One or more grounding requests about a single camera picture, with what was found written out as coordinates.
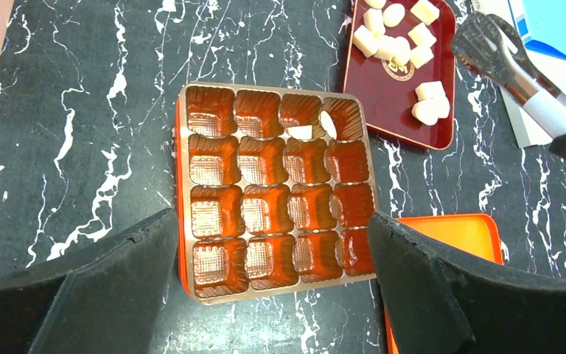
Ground square white chocolate piece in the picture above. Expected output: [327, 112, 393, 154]
[414, 81, 446, 101]

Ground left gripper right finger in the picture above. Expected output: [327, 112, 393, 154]
[368, 211, 566, 353]

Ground rectangular white chocolate piece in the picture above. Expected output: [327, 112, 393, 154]
[286, 125, 312, 140]

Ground round white chocolate piece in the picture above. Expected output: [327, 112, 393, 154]
[411, 99, 439, 126]

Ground orange box lid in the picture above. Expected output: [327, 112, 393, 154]
[372, 213, 503, 353]

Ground oval white chocolate piece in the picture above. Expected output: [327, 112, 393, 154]
[319, 111, 338, 139]

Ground blue folder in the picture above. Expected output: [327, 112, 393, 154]
[509, 0, 566, 60]

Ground orange chocolate box with tray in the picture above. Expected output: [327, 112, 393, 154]
[175, 82, 378, 305]

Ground dark red chocolate tray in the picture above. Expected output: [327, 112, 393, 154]
[343, 1, 456, 150]

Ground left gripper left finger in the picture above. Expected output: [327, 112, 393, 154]
[0, 208, 178, 353]

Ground metal tongs with white handle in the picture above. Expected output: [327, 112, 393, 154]
[450, 12, 566, 138]

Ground white board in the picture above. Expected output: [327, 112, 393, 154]
[468, 0, 566, 150]

